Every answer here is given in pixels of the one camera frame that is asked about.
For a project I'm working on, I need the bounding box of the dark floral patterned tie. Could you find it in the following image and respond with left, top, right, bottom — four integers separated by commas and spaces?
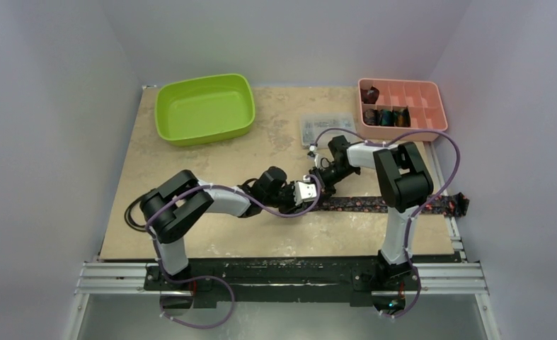
313, 191, 471, 217

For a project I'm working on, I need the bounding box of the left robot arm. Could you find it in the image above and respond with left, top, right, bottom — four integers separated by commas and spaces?
134, 166, 318, 290

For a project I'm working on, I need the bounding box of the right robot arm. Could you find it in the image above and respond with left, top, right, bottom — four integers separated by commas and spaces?
308, 135, 434, 288

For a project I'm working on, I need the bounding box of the clear plastic parts box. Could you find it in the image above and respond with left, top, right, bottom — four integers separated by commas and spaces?
299, 112, 357, 149

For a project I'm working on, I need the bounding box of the rolled teal tie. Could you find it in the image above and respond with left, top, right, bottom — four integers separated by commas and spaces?
377, 109, 396, 127

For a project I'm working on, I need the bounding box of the pink divided organizer tray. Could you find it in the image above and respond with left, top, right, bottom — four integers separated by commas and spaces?
355, 78, 448, 140

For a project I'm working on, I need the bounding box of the rolled dark red tie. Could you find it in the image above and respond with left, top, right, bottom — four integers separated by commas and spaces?
360, 86, 380, 104

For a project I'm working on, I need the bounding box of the rolled dark gold tie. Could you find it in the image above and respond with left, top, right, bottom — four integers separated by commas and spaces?
393, 107, 411, 128

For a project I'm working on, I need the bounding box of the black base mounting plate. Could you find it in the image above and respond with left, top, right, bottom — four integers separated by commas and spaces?
143, 256, 423, 311

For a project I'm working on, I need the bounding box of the green plastic tub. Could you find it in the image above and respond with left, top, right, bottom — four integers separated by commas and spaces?
154, 74, 255, 147

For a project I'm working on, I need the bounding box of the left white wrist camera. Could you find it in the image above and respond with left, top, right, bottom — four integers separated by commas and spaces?
293, 174, 319, 205

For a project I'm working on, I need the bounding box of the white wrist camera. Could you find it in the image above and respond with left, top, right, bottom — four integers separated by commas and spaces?
306, 144, 322, 169
293, 174, 319, 205

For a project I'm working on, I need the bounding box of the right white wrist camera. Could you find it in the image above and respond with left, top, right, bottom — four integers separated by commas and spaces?
306, 144, 322, 169

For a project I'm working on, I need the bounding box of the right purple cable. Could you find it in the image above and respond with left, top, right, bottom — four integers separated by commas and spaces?
308, 127, 462, 320

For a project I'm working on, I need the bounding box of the purple cable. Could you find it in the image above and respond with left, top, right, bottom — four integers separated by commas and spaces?
308, 127, 462, 320
144, 174, 323, 329

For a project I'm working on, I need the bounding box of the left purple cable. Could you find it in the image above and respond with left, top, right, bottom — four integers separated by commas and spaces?
144, 174, 323, 329

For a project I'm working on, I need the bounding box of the black cable loop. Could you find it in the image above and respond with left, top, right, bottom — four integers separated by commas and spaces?
123, 197, 150, 232

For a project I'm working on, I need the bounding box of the aluminium frame rail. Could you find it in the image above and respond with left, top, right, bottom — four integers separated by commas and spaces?
76, 256, 501, 339

